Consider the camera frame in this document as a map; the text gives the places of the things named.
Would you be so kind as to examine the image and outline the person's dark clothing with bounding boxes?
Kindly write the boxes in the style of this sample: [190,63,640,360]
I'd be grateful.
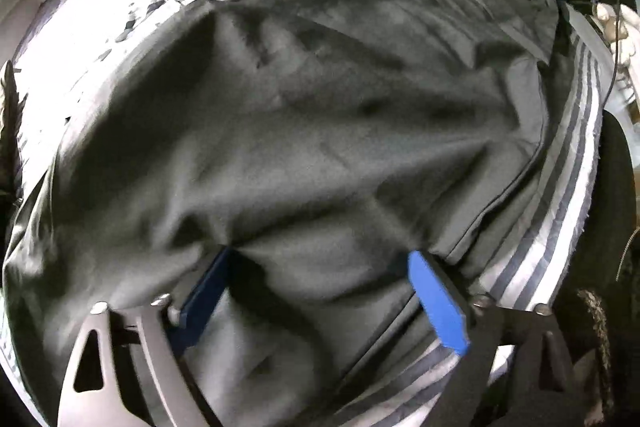
[565,107,640,427]

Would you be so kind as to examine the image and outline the dark grey pants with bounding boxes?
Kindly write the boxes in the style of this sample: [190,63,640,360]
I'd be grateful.
[0,0,561,427]

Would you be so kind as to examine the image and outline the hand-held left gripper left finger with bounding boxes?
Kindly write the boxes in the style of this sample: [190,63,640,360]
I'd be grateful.
[57,247,233,427]

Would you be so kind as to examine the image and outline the black cloth with yellow stripes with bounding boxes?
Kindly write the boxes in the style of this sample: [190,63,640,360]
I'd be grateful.
[0,59,23,208]

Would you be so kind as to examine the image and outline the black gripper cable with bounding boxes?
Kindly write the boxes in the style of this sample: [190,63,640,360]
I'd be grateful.
[602,0,627,108]

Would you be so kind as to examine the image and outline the person's right hand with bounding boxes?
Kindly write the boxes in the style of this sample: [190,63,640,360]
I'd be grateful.
[592,2,640,118]

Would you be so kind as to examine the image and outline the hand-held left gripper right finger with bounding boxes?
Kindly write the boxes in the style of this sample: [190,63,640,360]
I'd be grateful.
[407,249,581,427]

